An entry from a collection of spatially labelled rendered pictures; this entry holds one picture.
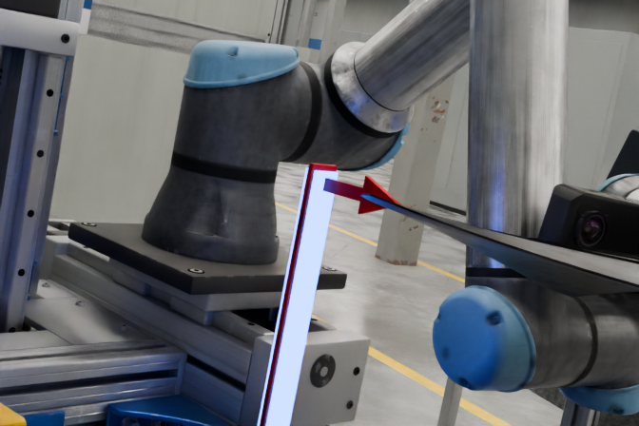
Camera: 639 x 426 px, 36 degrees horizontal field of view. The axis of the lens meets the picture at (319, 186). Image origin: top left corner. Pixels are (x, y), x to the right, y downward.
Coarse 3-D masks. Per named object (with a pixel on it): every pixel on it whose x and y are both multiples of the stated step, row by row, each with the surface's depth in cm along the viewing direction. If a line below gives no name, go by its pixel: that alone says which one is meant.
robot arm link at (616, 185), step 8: (616, 176) 84; (624, 176) 81; (632, 176) 81; (600, 184) 85; (608, 184) 82; (616, 184) 80; (624, 184) 79; (632, 184) 78; (608, 192) 81; (616, 192) 79; (624, 192) 77
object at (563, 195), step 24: (552, 192) 64; (576, 192) 62; (600, 192) 65; (552, 216) 63; (576, 216) 62; (600, 216) 63; (624, 216) 64; (552, 240) 63; (576, 240) 62; (600, 240) 63; (624, 240) 64
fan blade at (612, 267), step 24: (408, 216) 51; (432, 216) 47; (456, 240) 57; (480, 240) 45; (504, 240) 45; (528, 240) 48; (504, 264) 61; (528, 264) 59; (552, 264) 57; (576, 264) 43; (600, 264) 44; (624, 264) 45; (552, 288) 63; (576, 288) 62; (600, 288) 60; (624, 288) 59
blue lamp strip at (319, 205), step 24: (312, 192) 61; (312, 216) 61; (312, 240) 61; (312, 264) 62; (312, 288) 62; (288, 312) 61; (288, 336) 62; (288, 360) 62; (288, 384) 63; (288, 408) 63
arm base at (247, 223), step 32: (192, 160) 102; (160, 192) 106; (192, 192) 102; (224, 192) 102; (256, 192) 104; (160, 224) 103; (192, 224) 101; (224, 224) 101; (256, 224) 103; (192, 256) 101; (224, 256) 101; (256, 256) 103
